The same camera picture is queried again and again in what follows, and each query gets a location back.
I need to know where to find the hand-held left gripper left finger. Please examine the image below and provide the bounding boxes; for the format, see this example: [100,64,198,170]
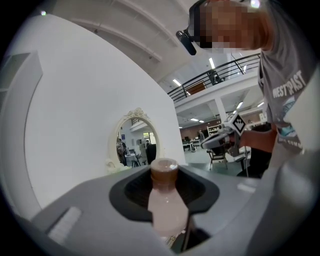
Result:
[31,166,174,256]

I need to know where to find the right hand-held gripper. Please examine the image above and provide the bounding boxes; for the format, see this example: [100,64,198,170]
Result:
[201,112,247,162]

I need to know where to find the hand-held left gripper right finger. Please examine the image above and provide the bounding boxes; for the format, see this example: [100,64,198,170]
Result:
[177,164,263,256]

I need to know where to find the pink bottle with brown cap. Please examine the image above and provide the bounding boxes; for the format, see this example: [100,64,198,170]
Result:
[147,157,190,241]

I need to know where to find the person's right forearm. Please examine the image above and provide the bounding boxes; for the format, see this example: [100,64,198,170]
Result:
[239,128,279,154]

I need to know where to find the wooden mesh chair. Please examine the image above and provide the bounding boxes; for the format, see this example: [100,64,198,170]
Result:
[206,146,229,171]

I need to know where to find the black office chair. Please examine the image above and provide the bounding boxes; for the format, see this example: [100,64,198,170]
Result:
[236,149,274,179]

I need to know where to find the black balcony railing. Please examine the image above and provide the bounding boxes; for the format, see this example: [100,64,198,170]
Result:
[166,53,261,104]

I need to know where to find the white framed oval mirror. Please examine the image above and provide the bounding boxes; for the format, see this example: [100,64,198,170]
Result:
[106,107,166,174]

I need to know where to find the person's grey t-shirt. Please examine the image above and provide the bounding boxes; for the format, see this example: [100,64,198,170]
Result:
[257,0,320,156]

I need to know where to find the person's head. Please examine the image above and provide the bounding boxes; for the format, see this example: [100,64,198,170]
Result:
[199,0,274,54]

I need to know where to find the white cable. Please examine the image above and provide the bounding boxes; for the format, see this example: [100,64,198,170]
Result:
[243,146,251,177]

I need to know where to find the black head-mounted camera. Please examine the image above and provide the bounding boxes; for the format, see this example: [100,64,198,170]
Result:
[175,0,214,56]

